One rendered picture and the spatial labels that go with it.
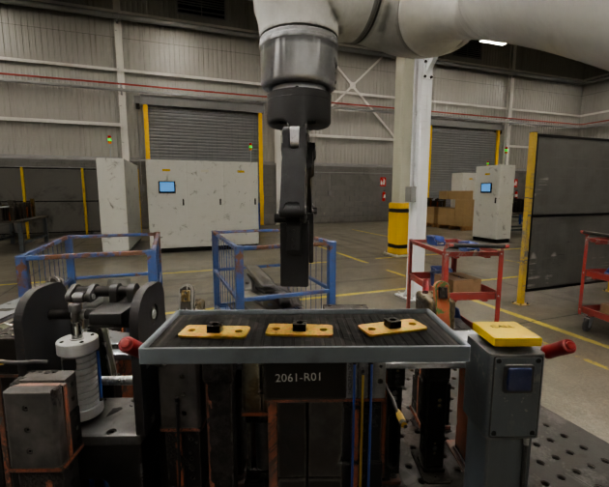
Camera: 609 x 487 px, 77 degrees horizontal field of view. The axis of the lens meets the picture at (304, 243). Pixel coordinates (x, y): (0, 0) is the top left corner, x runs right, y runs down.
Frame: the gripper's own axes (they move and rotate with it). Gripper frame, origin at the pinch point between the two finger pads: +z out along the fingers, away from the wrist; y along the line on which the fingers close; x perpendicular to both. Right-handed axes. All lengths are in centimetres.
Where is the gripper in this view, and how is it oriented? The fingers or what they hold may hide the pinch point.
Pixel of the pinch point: (299, 263)
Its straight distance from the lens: 47.4
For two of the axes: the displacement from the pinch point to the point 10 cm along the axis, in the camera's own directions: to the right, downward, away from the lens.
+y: 0.6, -1.4, 9.9
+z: 0.0, 9.9, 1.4
